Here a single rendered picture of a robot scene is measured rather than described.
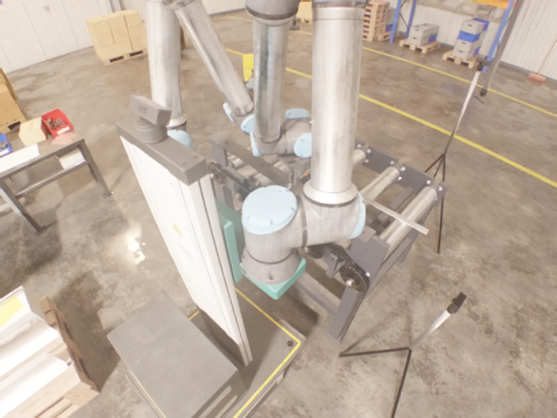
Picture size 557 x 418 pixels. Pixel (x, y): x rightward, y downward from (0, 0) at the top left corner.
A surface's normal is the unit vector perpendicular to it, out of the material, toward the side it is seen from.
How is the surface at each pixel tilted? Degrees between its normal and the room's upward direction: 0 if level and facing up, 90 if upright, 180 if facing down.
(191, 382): 0
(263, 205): 5
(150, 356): 0
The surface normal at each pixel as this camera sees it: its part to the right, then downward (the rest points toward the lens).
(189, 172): 0.75, 0.47
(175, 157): 0.00, -0.70
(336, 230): 0.16, 0.54
